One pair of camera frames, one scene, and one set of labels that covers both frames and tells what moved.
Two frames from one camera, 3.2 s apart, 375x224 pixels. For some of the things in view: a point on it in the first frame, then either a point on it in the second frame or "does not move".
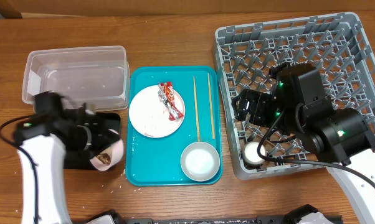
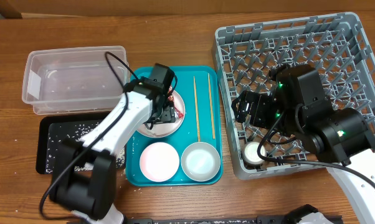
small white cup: x=251 y=155 does not move
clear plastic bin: x=99 y=76 does not move
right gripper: x=245 y=106 does not move
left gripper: x=100 y=123 → x=169 y=114
